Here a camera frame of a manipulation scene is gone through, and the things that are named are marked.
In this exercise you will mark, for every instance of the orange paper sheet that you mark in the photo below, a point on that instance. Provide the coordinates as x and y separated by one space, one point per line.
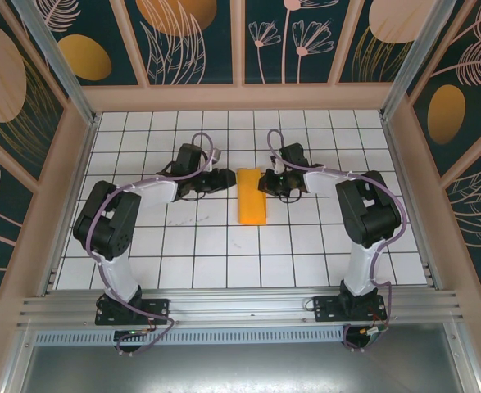
251 196

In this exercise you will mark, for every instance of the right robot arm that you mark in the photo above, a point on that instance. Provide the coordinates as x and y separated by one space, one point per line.
324 184

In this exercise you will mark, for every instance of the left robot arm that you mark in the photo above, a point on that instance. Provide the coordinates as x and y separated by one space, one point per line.
154 191

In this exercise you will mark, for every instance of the grey metal sheet panel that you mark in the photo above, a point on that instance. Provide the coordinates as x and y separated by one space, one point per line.
240 368

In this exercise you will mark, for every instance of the aluminium mounting rail beam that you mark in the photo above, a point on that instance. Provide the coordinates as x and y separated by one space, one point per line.
240 305

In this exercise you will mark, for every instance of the aluminium table edge rail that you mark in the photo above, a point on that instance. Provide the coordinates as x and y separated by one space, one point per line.
411 204
71 204

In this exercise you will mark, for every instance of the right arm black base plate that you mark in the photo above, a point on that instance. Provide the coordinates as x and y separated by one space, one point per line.
324 308

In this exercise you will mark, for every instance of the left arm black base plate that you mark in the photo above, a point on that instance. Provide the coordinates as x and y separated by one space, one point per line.
158 309

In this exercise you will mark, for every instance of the aluminium corner post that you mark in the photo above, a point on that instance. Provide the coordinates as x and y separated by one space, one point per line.
417 61
53 61

